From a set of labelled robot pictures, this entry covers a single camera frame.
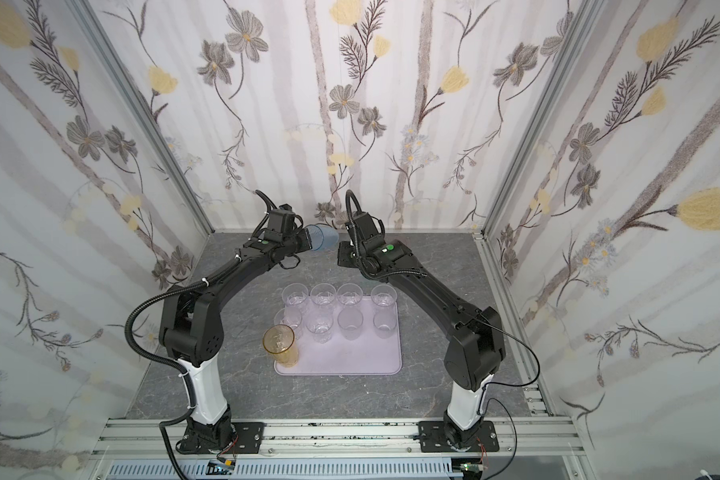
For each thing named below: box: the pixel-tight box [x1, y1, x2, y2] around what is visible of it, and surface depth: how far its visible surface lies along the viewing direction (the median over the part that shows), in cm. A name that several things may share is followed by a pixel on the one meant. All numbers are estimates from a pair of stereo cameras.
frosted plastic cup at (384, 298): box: [371, 284, 398, 312], surface depth 98 cm
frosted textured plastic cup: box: [337, 282, 363, 306], surface depth 97 cm
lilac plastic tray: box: [274, 296, 402, 376], surface depth 90 cm
